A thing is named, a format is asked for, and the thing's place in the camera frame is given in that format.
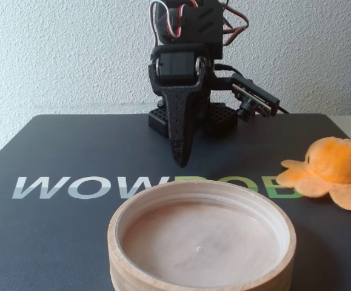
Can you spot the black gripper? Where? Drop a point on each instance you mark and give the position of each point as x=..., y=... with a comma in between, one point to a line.
x=177, y=64

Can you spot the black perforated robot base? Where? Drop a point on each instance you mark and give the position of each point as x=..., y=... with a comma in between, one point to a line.
x=217, y=119

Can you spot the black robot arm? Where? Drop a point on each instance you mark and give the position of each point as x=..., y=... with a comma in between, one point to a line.
x=193, y=21

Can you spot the round wooden box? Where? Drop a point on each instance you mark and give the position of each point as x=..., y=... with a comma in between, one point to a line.
x=202, y=239

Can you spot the orange octopus plush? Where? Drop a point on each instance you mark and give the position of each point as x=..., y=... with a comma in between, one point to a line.
x=329, y=169

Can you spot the dark mat with WOWROBO logo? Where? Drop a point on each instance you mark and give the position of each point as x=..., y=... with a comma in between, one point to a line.
x=57, y=212

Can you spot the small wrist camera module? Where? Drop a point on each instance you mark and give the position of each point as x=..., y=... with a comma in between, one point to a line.
x=254, y=97

